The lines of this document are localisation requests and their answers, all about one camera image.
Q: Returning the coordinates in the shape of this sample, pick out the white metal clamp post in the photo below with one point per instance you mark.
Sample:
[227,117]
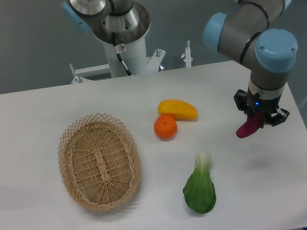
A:
[186,56]

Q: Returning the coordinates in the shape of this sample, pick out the orange tangerine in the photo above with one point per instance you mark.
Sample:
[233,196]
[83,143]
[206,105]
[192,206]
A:
[165,127]

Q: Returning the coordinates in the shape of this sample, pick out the green bok choy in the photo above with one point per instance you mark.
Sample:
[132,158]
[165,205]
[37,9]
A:
[199,191]

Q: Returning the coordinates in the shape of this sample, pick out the oval woven wicker basket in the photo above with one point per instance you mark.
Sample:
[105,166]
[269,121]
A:
[99,162]

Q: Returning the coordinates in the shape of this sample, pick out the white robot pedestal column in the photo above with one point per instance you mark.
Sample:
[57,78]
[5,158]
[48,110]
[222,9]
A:
[133,55]

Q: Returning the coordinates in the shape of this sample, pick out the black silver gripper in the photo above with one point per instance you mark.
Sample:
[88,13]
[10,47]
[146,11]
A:
[264,101]

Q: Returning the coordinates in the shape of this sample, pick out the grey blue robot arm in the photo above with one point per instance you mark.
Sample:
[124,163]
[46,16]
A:
[246,38]

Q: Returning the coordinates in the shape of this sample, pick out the white metal base bracket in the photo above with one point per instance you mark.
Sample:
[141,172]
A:
[154,64]

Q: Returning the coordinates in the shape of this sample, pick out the yellow mango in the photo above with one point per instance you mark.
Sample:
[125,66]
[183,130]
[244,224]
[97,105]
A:
[178,109]

